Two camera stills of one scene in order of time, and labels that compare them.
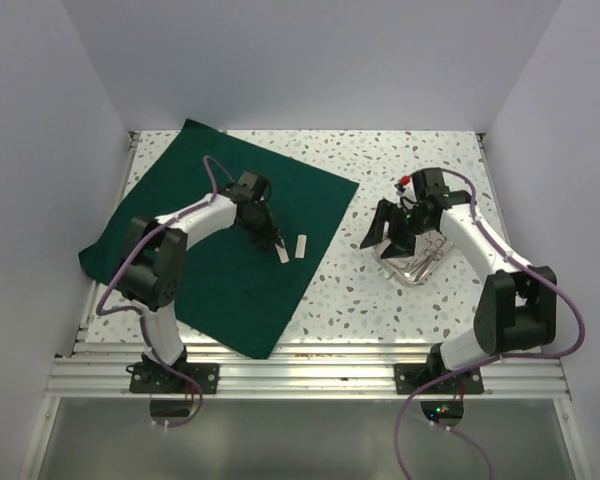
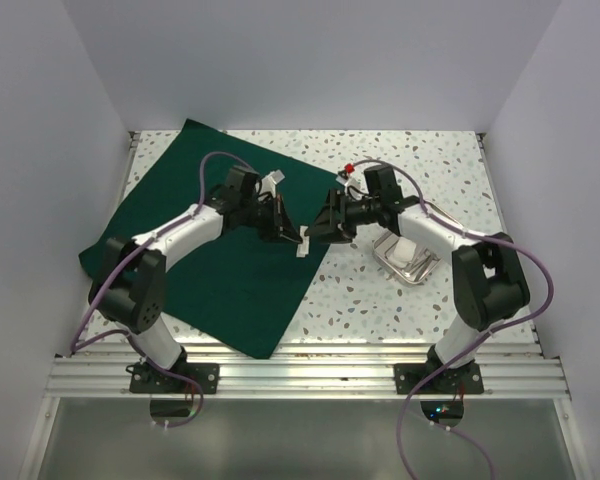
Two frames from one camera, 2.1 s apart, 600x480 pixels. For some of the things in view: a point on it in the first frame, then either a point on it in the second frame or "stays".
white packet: (301, 246) stays
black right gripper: (384, 212) → (332, 229)
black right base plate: (433, 378) stays
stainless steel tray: (429, 252) stays
